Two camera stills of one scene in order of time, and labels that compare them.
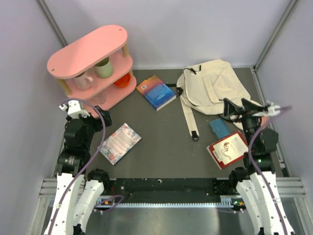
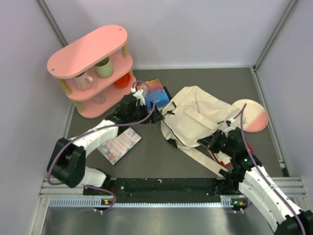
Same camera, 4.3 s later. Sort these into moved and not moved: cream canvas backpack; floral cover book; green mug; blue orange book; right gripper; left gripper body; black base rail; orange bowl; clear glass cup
Moved: right gripper; cream canvas backpack; left gripper body
Not moved: blue orange book; black base rail; floral cover book; orange bowl; clear glass cup; green mug
